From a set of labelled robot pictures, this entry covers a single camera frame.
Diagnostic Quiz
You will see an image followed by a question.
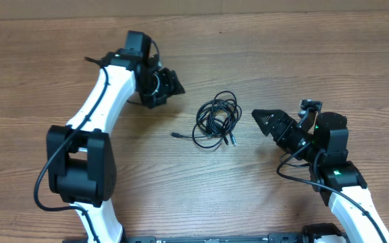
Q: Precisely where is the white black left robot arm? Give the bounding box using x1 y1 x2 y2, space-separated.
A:
33 30 185 242

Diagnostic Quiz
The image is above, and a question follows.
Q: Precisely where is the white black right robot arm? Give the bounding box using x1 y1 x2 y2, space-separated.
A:
252 107 389 242

